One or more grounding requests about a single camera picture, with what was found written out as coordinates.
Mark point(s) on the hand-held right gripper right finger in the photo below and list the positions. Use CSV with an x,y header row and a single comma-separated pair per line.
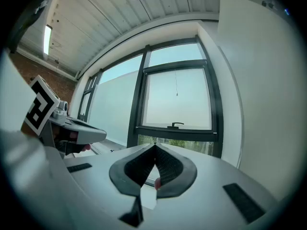
x,y
211,183

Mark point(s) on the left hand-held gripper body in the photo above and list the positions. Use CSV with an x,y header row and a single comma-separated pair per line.
x,y
40,104

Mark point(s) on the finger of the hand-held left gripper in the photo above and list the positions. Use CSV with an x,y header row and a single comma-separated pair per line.
x,y
80,121
92,134

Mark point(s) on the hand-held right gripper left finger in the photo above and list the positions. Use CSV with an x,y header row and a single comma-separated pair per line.
x,y
100,176

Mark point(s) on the person's left forearm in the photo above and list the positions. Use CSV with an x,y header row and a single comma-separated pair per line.
x,y
30,130

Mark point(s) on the person's left hand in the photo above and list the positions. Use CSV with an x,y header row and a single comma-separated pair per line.
x,y
72,140

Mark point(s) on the person's right hand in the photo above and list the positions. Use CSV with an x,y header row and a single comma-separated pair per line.
x,y
157,184

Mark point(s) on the green foliage outside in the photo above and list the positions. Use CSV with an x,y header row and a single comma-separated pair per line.
x,y
182,142

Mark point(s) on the long ceiling light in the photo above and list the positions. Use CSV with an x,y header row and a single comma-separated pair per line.
x,y
48,39

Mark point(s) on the person's black clothing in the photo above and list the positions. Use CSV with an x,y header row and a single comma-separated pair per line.
x,y
26,20

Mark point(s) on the white partition panel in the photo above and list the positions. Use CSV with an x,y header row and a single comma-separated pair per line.
x,y
263,80

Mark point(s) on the dark window frame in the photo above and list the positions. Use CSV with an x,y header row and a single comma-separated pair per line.
x,y
138,92

